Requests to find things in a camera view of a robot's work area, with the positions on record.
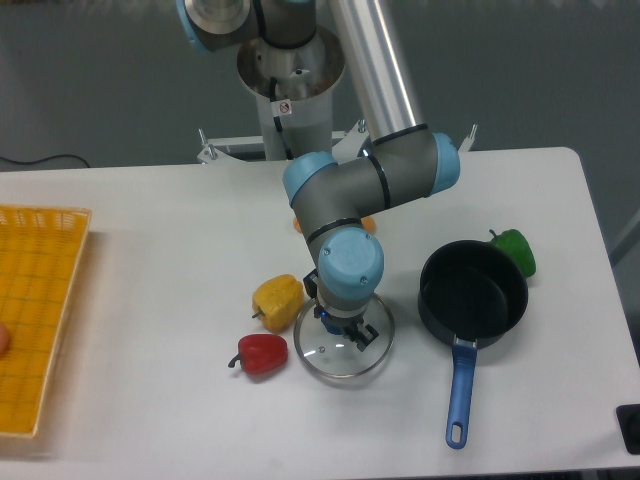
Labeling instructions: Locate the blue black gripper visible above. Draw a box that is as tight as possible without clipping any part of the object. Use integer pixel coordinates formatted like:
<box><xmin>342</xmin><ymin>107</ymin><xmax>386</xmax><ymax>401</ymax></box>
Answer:
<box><xmin>313</xmin><ymin>306</ymin><xmax>378</xmax><ymax>352</ymax></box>

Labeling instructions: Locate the round glass pot lid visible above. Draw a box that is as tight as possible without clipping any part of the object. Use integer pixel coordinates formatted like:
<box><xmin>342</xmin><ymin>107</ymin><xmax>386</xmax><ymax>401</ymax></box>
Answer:
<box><xmin>293</xmin><ymin>295</ymin><xmax>395</xmax><ymax>380</ymax></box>

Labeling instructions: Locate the yellow bell pepper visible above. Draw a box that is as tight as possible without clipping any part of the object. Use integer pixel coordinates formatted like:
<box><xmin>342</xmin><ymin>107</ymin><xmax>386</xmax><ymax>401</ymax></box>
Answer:
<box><xmin>252</xmin><ymin>274</ymin><xmax>304</xmax><ymax>333</ymax></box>

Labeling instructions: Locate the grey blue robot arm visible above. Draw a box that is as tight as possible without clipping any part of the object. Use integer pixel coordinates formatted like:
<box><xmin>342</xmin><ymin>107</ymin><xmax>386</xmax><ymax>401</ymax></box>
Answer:
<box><xmin>176</xmin><ymin>1</ymin><xmax>460</xmax><ymax>349</ymax></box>

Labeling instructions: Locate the red bell pepper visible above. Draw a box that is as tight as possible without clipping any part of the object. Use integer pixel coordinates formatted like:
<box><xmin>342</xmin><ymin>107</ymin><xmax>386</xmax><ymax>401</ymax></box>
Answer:
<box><xmin>228</xmin><ymin>334</ymin><xmax>288</xmax><ymax>375</ymax></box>

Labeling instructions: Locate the orange pumpkin wedge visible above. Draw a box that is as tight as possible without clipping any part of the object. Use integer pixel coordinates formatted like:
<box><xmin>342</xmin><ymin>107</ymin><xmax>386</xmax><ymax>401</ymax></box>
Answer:
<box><xmin>292</xmin><ymin>216</ymin><xmax>377</xmax><ymax>233</ymax></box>

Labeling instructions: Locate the green bell pepper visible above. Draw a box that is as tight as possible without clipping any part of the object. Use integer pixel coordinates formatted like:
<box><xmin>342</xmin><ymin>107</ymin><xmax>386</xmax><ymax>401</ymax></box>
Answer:
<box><xmin>489</xmin><ymin>229</ymin><xmax>537</xmax><ymax>278</ymax></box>

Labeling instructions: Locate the black box at table edge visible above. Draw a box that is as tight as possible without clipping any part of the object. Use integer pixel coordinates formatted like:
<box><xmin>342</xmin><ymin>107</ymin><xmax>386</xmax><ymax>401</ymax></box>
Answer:
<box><xmin>616</xmin><ymin>404</ymin><xmax>640</xmax><ymax>455</ymax></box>

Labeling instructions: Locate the yellow woven basket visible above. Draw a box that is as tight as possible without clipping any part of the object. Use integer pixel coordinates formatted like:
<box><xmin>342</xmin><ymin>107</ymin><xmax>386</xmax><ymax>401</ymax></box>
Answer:
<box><xmin>1</xmin><ymin>205</ymin><xmax>92</xmax><ymax>438</ymax></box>

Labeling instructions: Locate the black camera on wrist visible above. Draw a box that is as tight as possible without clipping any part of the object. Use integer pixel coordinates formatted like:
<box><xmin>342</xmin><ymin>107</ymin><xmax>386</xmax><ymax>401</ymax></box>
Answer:
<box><xmin>303</xmin><ymin>269</ymin><xmax>318</xmax><ymax>299</ymax></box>

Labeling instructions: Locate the black pot blue handle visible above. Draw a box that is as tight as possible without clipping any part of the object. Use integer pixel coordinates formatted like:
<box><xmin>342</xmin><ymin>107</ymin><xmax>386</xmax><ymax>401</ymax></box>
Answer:
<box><xmin>418</xmin><ymin>240</ymin><xmax>529</xmax><ymax>449</ymax></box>

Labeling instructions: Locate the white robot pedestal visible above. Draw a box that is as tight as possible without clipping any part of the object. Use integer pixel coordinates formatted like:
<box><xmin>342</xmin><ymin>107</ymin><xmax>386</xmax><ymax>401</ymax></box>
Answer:
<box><xmin>178</xmin><ymin>1</ymin><xmax>455</xmax><ymax>173</ymax></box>

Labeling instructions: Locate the black cable on floor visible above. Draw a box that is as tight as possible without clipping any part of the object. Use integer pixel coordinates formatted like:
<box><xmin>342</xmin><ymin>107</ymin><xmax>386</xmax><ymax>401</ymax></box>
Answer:
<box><xmin>0</xmin><ymin>154</ymin><xmax>92</xmax><ymax>169</ymax></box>

